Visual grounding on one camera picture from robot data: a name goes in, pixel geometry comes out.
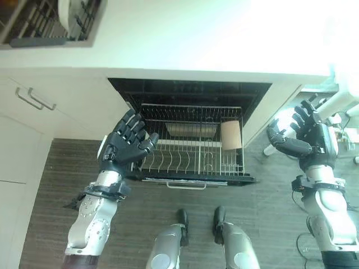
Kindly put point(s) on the silver left robot leg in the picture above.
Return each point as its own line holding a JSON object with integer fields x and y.
{"x": 168, "y": 241}

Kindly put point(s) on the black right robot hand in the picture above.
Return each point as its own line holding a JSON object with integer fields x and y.
{"x": 305, "y": 136}

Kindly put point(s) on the sink drying rack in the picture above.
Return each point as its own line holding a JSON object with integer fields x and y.
{"x": 47, "y": 23}

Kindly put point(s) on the white plate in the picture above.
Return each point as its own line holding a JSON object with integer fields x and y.
{"x": 67, "y": 14}

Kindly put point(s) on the black pull-out dishwasher drawer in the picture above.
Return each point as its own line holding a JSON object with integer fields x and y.
{"x": 190, "y": 129}

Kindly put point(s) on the silver right robot leg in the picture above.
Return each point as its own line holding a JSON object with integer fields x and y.
{"x": 232, "y": 241}

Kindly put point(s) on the silver robot leg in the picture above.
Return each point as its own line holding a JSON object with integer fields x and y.
{"x": 168, "y": 241}
{"x": 232, "y": 241}

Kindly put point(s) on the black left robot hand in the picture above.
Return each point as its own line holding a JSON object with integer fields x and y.
{"x": 123, "y": 148}

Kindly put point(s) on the tan cutting board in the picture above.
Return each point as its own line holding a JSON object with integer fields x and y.
{"x": 231, "y": 135}

